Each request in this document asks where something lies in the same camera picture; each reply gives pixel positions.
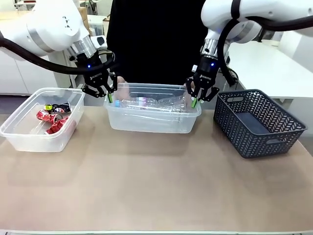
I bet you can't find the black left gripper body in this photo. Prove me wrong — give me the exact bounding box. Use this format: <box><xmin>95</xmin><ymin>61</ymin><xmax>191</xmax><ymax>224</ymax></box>
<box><xmin>76</xmin><ymin>52</ymin><xmax>111</xmax><ymax>87</ymax></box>

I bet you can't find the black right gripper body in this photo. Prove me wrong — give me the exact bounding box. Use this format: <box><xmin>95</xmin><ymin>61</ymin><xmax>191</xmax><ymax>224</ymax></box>
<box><xmin>194</xmin><ymin>55</ymin><xmax>219</xmax><ymax>89</ymax></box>

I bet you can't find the clear crushed plastic bottle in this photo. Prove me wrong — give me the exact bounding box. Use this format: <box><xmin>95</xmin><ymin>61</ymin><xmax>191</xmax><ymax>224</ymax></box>
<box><xmin>158</xmin><ymin>95</ymin><xmax>194</xmax><ymax>114</ymax></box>

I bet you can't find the clear plastic container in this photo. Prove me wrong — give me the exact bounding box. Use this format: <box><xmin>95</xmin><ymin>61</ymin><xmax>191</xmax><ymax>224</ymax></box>
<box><xmin>104</xmin><ymin>82</ymin><xmax>202</xmax><ymax>134</ymax></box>
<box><xmin>0</xmin><ymin>87</ymin><xmax>86</xmax><ymax>153</ymax></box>

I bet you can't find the dark grey woven basket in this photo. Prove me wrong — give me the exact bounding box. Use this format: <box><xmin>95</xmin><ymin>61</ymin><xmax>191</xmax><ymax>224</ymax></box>
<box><xmin>213</xmin><ymin>89</ymin><xmax>307</xmax><ymax>159</ymax></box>

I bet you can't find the person's right hand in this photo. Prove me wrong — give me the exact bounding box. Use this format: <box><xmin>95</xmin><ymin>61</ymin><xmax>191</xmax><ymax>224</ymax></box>
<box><xmin>116</xmin><ymin>75</ymin><xmax>131</xmax><ymax>98</ymax></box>

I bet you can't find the person's left hand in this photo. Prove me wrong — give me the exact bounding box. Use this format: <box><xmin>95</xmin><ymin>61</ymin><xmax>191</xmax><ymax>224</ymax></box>
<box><xmin>183</xmin><ymin>81</ymin><xmax>196</xmax><ymax>106</ymax></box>

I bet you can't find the clear bottle with blue cap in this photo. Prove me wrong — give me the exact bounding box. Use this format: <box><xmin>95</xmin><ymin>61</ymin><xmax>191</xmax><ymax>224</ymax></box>
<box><xmin>113</xmin><ymin>98</ymin><xmax>138</xmax><ymax>109</ymax></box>

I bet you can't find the clear bottle with pink cap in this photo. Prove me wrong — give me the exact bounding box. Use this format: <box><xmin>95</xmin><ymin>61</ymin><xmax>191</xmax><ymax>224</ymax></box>
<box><xmin>135</xmin><ymin>96</ymin><xmax>172</xmax><ymax>106</ymax></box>

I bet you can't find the black crushed soda can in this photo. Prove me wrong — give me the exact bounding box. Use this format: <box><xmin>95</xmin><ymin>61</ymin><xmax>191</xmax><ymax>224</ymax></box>
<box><xmin>51</xmin><ymin>102</ymin><xmax>72</xmax><ymax>114</ymax></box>

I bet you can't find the clear storage bin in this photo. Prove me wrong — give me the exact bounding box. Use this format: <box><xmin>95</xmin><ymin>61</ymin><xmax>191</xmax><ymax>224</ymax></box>
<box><xmin>87</xmin><ymin>14</ymin><xmax>109</xmax><ymax>38</ymax></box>

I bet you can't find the person's black torso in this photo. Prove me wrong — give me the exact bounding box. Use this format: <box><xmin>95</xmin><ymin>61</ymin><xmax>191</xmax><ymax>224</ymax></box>
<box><xmin>106</xmin><ymin>0</ymin><xmax>209</xmax><ymax>85</ymax></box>

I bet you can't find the plain white desk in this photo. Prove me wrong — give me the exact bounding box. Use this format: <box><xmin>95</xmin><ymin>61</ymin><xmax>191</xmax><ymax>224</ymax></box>
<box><xmin>224</xmin><ymin>40</ymin><xmax>313</xmax><ymax>100</ymax></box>

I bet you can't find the wooden topped white cabinet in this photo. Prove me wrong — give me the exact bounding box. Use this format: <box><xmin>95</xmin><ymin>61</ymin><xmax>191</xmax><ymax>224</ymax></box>
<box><xmin>0</xmin><ymin>45</ymin><xmax>74</xmax><ymax>96</ymax></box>

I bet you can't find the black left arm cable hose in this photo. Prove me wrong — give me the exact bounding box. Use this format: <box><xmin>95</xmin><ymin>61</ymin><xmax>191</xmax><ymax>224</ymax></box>
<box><xmin>0</xmin><ymin>31</ymin><xmax>119</xmax><ymax>75</ymax></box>

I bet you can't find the black strap on right arm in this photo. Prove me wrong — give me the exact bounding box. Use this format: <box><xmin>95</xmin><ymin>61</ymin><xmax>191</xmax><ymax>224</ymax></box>
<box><xmin>230</xmin><ymin>0</ymin><xmax>242</xmax><ymax>20</ymax></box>

